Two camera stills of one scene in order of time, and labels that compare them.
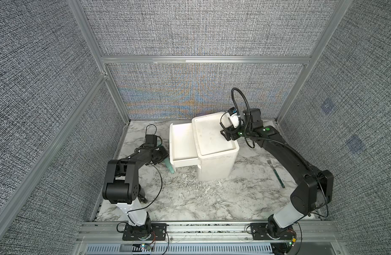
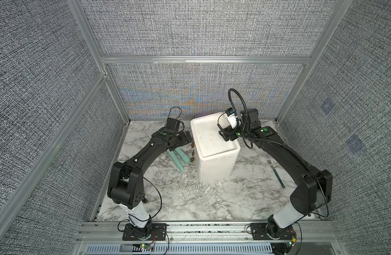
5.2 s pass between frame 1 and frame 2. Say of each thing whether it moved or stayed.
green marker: moved
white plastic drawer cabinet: stayed
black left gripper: moved
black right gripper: stayed
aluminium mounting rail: stayed
